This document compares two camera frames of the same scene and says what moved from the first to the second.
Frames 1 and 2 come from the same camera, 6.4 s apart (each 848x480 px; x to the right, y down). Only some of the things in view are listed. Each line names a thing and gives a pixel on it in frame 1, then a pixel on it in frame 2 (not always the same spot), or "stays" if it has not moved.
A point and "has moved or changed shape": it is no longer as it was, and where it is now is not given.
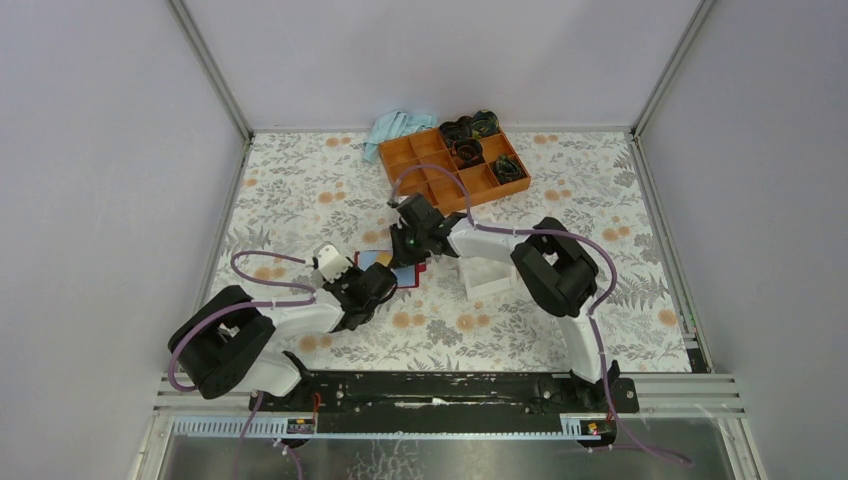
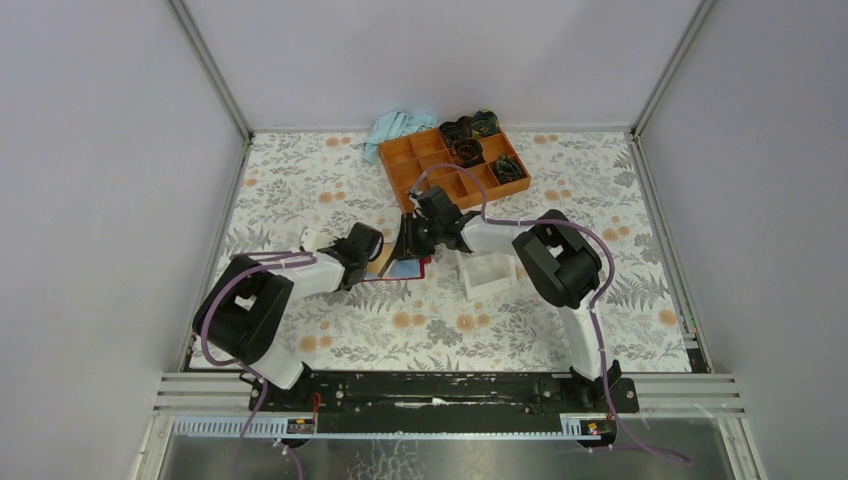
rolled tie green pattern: (507, 170) stays
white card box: (481, 277) stays
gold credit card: (384, 257) stays
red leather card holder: (407, 275) has moved or changed shape
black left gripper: (354, 272) -> (335, 246)
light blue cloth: (394, 124) stays
